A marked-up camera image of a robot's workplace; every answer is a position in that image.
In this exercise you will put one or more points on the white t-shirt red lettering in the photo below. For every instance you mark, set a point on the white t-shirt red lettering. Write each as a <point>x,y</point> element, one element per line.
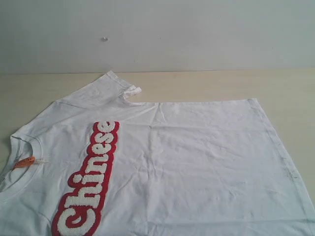
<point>94,164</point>

